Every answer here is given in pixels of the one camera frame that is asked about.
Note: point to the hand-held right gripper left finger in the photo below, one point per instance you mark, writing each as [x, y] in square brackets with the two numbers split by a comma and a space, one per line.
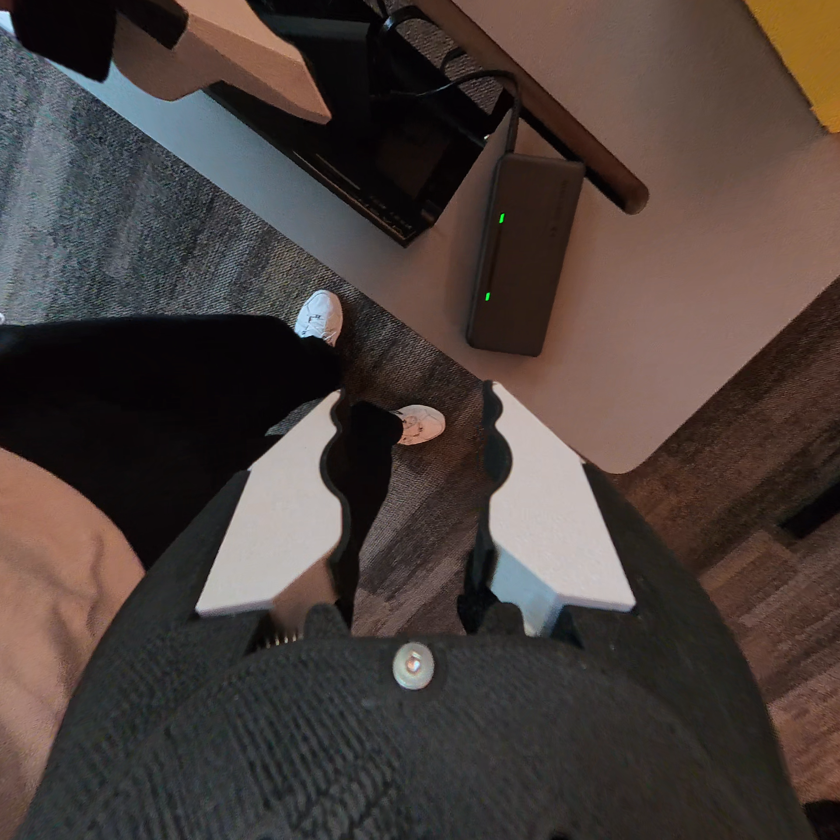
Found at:
[275, 525]

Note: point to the white sneaker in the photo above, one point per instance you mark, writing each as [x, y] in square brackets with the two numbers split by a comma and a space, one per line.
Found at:
[319, 318]
[420, 425]

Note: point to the wooden-edged grey table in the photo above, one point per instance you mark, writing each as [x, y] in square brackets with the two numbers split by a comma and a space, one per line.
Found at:
[564, 124]

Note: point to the dark grey hub green lights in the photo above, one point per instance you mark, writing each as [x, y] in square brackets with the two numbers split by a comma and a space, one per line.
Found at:
[525, 262]

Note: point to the black open box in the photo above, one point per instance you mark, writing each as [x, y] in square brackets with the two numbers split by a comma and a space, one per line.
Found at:
[367, 151]

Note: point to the yellow panel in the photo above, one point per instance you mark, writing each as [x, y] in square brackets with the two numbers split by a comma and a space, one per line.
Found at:
[807, 46]

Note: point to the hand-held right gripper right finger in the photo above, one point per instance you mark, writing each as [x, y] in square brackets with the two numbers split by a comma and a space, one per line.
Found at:
[558, 525]

